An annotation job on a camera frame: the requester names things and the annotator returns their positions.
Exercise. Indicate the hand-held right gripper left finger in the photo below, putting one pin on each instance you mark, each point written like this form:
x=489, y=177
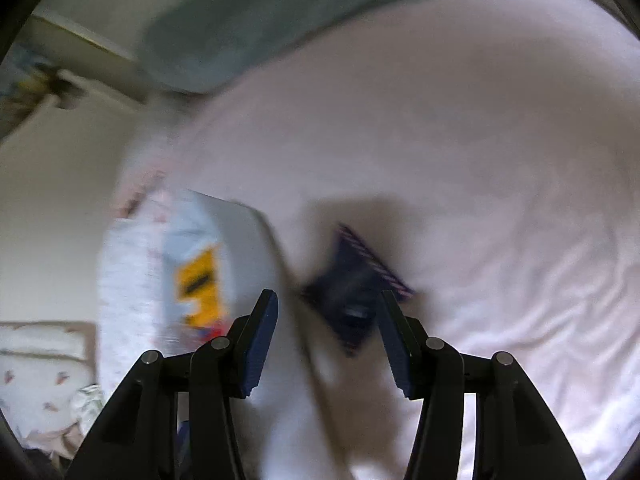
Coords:
x=260, y=345

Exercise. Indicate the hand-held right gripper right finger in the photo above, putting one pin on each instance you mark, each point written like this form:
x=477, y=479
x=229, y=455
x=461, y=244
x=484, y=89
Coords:
x=395, y=350

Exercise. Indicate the blue striped-edge snack packet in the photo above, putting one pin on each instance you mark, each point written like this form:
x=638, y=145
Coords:
x=345, y=280

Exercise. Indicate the white storage box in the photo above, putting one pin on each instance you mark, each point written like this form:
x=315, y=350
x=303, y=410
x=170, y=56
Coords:
x=130, y=285

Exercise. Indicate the blue printed carton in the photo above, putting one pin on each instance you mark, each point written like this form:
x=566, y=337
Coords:
x=192, y=240

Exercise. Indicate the crumpled printed cloth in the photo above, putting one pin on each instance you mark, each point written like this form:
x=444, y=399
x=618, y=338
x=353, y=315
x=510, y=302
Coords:
x=87, y=402

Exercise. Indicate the floral bed sheet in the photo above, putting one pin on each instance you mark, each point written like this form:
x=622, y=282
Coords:
x=137, y=200

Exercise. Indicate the white printed bedding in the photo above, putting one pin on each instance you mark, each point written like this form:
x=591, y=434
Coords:
x=35, y=385

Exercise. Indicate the grey-green pillow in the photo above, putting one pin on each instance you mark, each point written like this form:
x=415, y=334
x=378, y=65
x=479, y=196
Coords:
x=275, y=20

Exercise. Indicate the white wooden bed frame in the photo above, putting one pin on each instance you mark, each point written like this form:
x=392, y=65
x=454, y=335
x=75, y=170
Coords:
x=90, y=47

